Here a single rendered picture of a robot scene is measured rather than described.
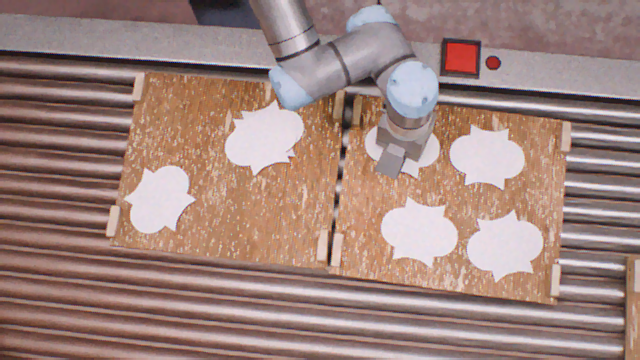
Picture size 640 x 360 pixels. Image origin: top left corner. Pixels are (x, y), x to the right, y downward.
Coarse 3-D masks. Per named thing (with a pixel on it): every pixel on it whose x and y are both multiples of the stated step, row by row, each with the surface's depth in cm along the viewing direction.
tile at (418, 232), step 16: (400, 208) 140; (416, 208) 140; (432, 208) 140; (384, 224) 139; (400, 224) 139; (416, 224) 139; (432, 224) 139; (448, 224) 139; (400, 240) 138; (416, 240) 138; (432, 240) 138; (448, 240) 138; (400, 256) 138; (416, 256) 138; (432, 256) 137
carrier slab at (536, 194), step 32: (352, 128) 145; (448, 128) 144; (480, 128) 144; (512, 128) 144; (544, 128) 144; (352, 160) 144; (448, 160) 143; (544, 160) 142; (352, 192) 142; (384, 192) 142; (416, 192) 142; (448, 192) 141; (480, 192) 141; (512, 192) 141; (544, 192) 140; (352, 224) 141; (544, 224) 139; (352, 256) 139; (384, 256) 139; (448, 256) 138; (544, 256) 137; (448, 288) 137; (480, 288) 137; (512, 288) 136; (544, 288) 136
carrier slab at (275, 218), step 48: (144, 96) 149; (192, 96) 149; (240, 96) 148; (144, 144) 147; (192, 144) 146; (336, 144) 145; (192, 192) 144; (240, 192) 143; (288, 192) 143; (144, 240) 142; (192, 240) 141; (240, 240) 141; (288, 240) 140
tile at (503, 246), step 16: (480, 224) 139; (496, 224) 138; (512, 224) 138; (528, 224) 138; (480, 240) 138; (496, 240) 138; (512, 240) 137; (528, 240) 137; (480, 256) 137; (496, 256) 137; (512, 256) 137; (528, 256) 137; (496, 272) 136; (512, 272) 136; (528, 272) 136
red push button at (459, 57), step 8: (448, 48) 149; (456, 48) 149; (464, 48) 149; (472, 48) 149; (448, 56) 149; (456, 56) 149; (464, 56) 149; (472, 56) 149; (448, 64) 148; (456, 64) 148; (464, 64) 148; (472, 64) 148; (464, 72) 148; (472, 72) 148
